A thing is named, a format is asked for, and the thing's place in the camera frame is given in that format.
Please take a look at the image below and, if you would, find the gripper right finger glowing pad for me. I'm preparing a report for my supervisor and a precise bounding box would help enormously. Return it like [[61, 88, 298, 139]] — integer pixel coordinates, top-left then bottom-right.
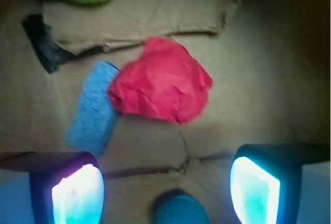
[[230, 143, 330, 223]]

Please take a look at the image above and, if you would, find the blue felt ball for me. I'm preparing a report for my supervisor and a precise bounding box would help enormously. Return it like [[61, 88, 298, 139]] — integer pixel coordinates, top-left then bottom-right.
[[150, 188, 210, 223]]

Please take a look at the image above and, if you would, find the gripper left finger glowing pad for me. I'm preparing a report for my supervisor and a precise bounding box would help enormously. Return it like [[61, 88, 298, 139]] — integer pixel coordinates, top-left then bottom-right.
[[1, 152, 105, 223]]

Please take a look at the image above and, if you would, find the blue sponge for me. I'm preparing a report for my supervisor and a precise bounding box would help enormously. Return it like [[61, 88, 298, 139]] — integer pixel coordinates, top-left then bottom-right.
[[66, 61, 119, 157]]

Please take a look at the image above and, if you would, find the crumpled red paper ball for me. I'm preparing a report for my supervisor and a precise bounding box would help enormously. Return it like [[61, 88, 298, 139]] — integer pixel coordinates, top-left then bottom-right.
[[108, 37, 213, 124]]

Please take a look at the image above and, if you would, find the brown paper bag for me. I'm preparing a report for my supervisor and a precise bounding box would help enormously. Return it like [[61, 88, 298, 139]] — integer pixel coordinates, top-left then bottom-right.
[[1, 0, 330, 223]]

